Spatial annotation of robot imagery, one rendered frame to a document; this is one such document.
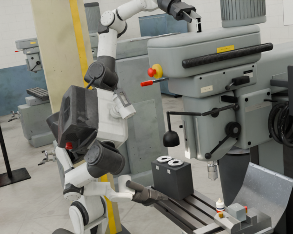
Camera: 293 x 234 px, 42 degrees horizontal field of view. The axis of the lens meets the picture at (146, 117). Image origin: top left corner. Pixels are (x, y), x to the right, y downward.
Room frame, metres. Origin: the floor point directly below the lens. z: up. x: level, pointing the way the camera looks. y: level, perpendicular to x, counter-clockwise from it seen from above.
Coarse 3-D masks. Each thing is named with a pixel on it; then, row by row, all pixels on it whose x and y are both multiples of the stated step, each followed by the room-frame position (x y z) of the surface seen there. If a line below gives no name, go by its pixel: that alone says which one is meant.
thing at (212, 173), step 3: (207, 168) 1.67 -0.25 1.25; (213, 168) 1.65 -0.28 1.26; (216, 168) 1.66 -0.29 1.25; (207, 171) 1.68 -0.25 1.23; (210, 171) 1.65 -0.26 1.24; (213, 171) 1.65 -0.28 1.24; (216, 171) 1.66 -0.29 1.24; (210, 174) 1.66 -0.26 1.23; (213, 174) 1.65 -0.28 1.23; (216, 174) 1.66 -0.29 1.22; (210, 177) 1.66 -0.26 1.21; (213, 177) 1.65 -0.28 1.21; (216, 177) 1.65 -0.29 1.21
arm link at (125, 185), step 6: (120, 180) 1.73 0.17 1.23; (126, 180) 1.73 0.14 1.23; (120, 186) 1.71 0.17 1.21; (126, 186) 1.68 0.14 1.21; (132, 186) 1.68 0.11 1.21; (138, 186) 1.70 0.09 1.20; (120, 192) 1.69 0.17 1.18; (126, 192) 1.68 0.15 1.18; (132, 192) 1.69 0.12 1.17; (138, 192) 1.72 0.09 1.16; (138, 198) 1.72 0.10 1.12
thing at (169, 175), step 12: (168, 156) 2.12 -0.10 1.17; (156, 168) 2.07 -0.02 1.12; (168, 168) 1.98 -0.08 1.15; (180, 168) 1.96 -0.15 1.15; (156, 180) 2.08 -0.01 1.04; (168, 180) 1.99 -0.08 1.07; (180, 180) 1.95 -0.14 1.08; (192, 180) 2.00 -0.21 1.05; (168, 192) 2.00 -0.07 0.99; (180, 192) 1.94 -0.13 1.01; (192, 192) 2.00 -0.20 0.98
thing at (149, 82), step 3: (162, 78) 1.70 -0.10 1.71; (165, 78) 1.70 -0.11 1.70; (168, 78) 1.70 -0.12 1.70; (147, 81) 1.66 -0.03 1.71; (150, 81) 1.66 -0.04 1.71; (153, 81) 1.67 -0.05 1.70; (156, 81) 1.68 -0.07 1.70; (159, 81) 1.68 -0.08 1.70; (141, 84) 1.64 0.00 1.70; (144, 84) 1.65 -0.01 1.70; (147, 84) 1.65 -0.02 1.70; (150, 84) 1.66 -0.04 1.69
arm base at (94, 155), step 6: (96, 144) 1.52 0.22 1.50; (102, 144) 1.55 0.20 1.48; (90, 150) 1.51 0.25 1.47; (96, 150) 1.48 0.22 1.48; (102, 150) 1.47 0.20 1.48; (114, 150) 1.59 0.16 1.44; (84, 156) 1.53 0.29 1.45; (90, 156) 1.49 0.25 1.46; (96, 156) 1.46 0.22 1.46; (102, 156) 1.46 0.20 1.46; (90, 162) 1.47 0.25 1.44; (96, 162) 1.45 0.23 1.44; (120, 168) 1.52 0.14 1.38; (114, 174) 1.52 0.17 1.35
